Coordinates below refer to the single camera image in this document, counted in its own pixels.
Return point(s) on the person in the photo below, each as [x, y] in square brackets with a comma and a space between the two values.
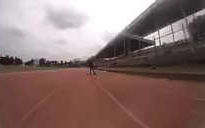
[91, 68]

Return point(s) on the grey stadium grandstand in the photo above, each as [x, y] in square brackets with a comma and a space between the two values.
[163, 13]

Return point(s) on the row of trees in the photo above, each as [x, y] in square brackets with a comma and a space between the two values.
[10, 60]

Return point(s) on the dark tree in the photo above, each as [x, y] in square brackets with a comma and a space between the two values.
[200, 27]

